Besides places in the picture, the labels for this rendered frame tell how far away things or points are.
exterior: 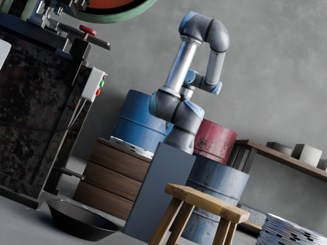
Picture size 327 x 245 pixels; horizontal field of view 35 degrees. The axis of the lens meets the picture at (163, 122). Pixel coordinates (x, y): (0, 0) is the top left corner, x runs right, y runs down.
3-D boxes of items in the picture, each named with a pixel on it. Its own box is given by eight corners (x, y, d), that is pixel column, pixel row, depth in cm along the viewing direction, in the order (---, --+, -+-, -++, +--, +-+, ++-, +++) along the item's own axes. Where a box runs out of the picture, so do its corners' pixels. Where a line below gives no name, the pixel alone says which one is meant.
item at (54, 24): (60, 37, 251) (63, 28, 251) (55, 30, 236) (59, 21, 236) (42, 30, 250) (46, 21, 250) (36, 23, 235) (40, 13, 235)
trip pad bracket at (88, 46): (74, 87, 216) (92, 44, 217) (71, 84, 207) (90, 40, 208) (61, 81, 216) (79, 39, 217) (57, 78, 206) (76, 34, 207)
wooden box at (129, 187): (141, 217, 309) (163, 163, 311) (142, 227, 271) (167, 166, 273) (79, 191, 308) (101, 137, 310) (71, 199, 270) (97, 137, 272)
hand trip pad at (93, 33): (89, 50, 214) (97, 33, 214) (88, 47, 208) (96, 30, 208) (74, 43, 213) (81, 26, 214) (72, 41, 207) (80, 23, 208)
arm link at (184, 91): (191, 90, 287) (178, 85, 289) (189, 97, 286) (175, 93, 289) (194, 93, 294) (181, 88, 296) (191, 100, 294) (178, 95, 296)
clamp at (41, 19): (47, 34, 234) (57, 13, 235) (41, 26, 218) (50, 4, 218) (35, 29, 234) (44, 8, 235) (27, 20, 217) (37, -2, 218)
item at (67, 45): (75, 66, 265) (80, 56, 266) (63, 51, 220) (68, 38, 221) (21, 43, 264) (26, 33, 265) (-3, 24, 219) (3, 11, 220)
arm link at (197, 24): (172, 123, 242) (214, 16, 242) (143, 112, 245) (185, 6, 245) (175, 125, 254) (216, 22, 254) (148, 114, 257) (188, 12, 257)
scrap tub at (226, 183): (214, 241, 336) (242, 173, 339) (226, 255, 294) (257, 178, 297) (155, 217, 335) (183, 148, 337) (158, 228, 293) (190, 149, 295)
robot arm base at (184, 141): (190, 154, 254) (197, 135, 254) (193, 155, 239) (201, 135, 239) (161, 142, 253) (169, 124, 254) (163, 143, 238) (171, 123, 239)
